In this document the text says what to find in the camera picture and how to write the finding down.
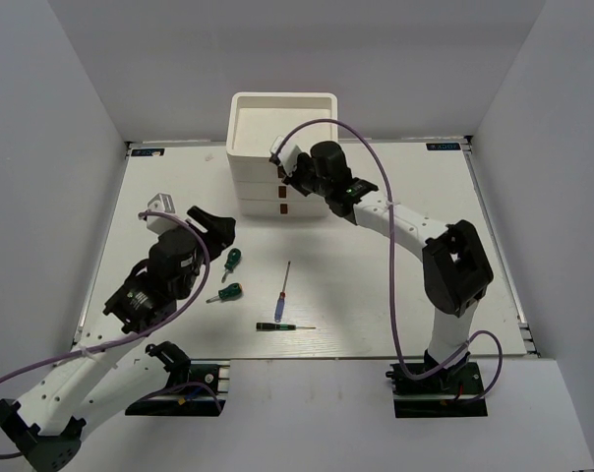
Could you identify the slim black green screwdriver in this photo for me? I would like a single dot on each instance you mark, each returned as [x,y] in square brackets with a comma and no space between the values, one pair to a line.
[266,327]

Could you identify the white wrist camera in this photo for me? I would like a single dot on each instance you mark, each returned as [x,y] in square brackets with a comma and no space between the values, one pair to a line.
[284,155]
[155,223]

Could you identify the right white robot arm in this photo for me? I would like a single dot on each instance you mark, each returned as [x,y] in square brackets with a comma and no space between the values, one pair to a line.
[456,269]

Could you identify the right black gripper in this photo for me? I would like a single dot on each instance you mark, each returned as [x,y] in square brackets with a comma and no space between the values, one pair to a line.
[303,160]

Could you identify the white drawer cabinet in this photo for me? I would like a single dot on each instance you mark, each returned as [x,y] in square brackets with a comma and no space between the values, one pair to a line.
[258,122]

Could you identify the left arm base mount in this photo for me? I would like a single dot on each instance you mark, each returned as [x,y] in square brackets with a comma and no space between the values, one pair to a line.
[192,389]

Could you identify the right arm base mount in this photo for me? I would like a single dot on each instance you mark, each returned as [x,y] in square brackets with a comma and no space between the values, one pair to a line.
[438,397]

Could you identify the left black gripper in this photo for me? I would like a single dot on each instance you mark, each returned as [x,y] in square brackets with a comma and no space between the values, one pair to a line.
[220,232]

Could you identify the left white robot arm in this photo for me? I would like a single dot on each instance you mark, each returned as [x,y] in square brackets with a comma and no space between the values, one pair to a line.
[112,367]

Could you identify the stubby green screwdriver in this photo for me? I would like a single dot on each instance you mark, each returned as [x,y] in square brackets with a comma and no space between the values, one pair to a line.
[234,258]
[230,292]

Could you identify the blue red handled screwdriver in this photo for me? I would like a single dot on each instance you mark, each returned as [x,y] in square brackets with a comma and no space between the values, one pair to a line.
[280,303]

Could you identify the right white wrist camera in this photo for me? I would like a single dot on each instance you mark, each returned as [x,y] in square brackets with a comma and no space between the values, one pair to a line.
[284,155]

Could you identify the white drawer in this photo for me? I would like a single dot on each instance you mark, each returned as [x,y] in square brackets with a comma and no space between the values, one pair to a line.
[259,208]
[257,191]
[254,172]

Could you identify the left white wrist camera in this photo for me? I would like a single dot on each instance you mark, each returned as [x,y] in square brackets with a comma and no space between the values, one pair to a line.
[155,223]

